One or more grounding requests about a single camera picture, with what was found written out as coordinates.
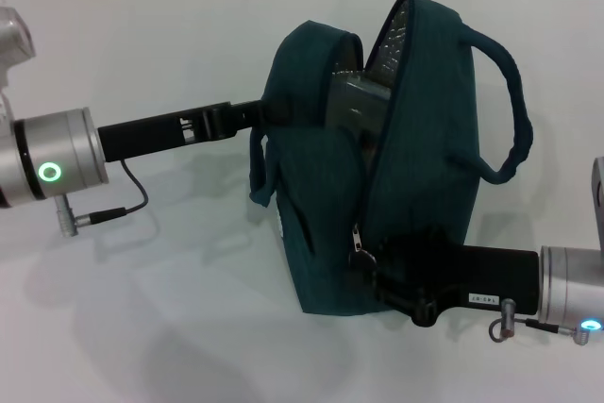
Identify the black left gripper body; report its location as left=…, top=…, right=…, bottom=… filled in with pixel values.
left=96, top=99, right=264, bottom=164

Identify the black wrist cable with connector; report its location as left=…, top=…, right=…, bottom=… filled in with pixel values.
left=55, top=160, right=150, bottom=238
left=488, top=297, right=592, bottom=344

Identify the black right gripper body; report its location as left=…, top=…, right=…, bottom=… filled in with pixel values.
left=413, top=231, right=542, bottom=325

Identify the dark teal fabric lunch bag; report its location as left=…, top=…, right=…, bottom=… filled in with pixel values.
left=247, top=0, right=535, bottom=317

